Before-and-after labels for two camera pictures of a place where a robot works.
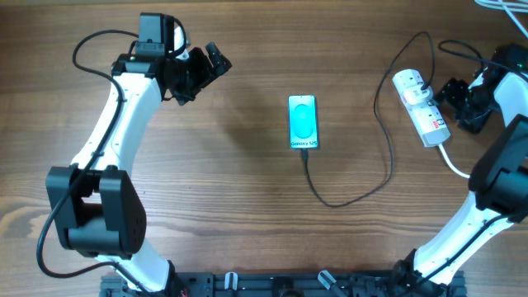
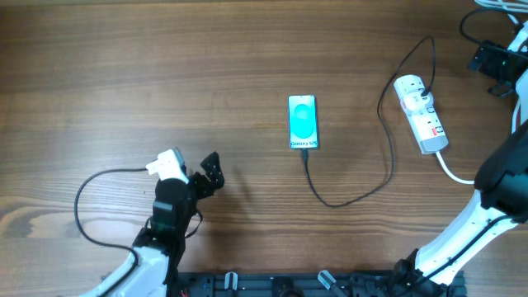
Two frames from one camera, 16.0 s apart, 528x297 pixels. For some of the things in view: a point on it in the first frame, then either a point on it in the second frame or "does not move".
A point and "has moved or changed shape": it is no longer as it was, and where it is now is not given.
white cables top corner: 520,6 does not move
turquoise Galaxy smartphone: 303,121 does not move
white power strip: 426,117 has moved or changed shape
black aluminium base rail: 280,284 does not move
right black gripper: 450,91 to 488,65
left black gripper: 205,73 to 215,175
